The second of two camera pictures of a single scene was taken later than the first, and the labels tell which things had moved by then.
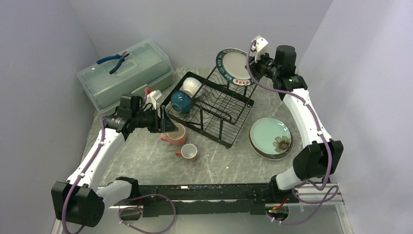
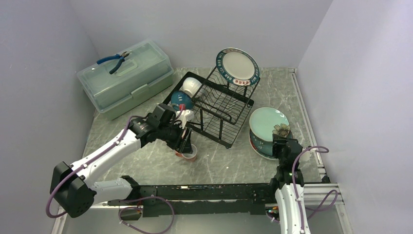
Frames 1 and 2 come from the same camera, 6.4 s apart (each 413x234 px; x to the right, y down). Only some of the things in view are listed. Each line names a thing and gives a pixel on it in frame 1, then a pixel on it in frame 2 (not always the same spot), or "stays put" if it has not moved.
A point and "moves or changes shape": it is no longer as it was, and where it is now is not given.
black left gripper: x=163 y=124 -> x=182 y=145
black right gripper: x=254 y=66 -> x=278 y=142
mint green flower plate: x=271 y=135 moves or changes shape
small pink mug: x=188 y=151 stays put
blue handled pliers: x=121 y=57 stays put
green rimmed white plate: x=232 y=64 stays put
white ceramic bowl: x=191 y=86 stays put
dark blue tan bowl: x=181 y=102 stays put
